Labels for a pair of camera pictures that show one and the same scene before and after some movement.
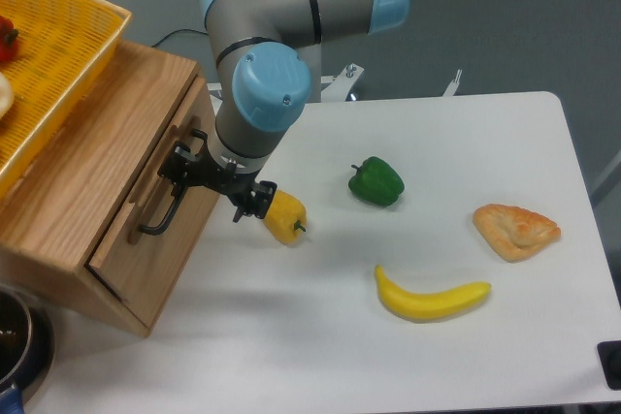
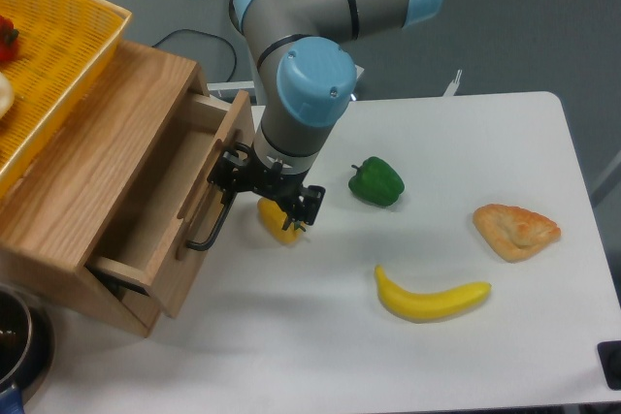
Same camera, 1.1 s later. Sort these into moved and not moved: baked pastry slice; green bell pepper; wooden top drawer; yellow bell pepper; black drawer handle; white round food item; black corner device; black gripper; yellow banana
Moved: black gripper; black drawer handle; wooden top drawer
Not moved: yellow bell pepper; black corner device; white round food item; green bell pepper; yellow banana; baked pastry slice
